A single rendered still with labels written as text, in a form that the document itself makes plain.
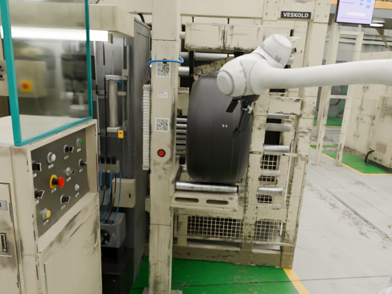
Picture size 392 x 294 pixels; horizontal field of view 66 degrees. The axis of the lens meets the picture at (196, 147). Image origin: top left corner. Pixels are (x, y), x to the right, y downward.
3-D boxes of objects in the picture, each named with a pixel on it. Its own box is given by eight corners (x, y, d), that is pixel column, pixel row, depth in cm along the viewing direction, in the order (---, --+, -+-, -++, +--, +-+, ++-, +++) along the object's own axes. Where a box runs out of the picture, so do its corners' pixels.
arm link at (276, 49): (258, 62, 112) (235, 72, 104) (279, 25, 100) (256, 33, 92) (279, 81, 109) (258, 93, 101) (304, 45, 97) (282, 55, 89)
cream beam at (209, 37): (184, 48, 178) (185, 21, 175) (188, 51, 203) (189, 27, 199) (288, 53, 175) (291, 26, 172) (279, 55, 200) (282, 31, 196)
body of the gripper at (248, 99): (242, 77, 113) (232, 95, 120) (245, 94, 108) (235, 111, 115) (260, 81, 115) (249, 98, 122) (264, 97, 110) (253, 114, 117)
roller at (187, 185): (173, 190, 165) (174, 182, 164) (174, 186, 169) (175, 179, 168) (238, 195, 163) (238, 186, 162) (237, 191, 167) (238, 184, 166)
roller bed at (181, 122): (161, 159, 210) (163, 117, 203) (165, 154, 225) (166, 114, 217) (190, 161, 209) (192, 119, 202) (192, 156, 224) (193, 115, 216)
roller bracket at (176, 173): (168, 196, 162) (168, 179, 160) (177, 172, 201) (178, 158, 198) (174, 197, 162) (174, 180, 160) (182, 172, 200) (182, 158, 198)
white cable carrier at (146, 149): (142, 169, 173) (143, 84, 161) (144, 167, 177) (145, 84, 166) (150, 170, 172) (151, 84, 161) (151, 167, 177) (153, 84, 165)
